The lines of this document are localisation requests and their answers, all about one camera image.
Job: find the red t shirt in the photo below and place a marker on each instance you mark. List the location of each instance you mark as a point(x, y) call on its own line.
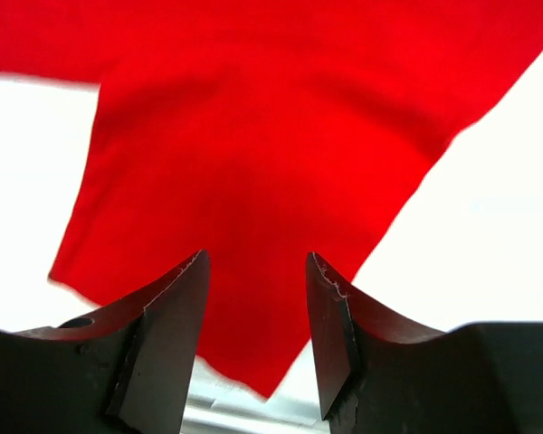
point(259, 131)

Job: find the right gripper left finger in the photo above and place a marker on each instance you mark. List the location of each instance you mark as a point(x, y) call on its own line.
point(122, 368)

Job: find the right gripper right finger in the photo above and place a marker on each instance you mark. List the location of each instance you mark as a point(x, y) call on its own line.
point(380, 372)

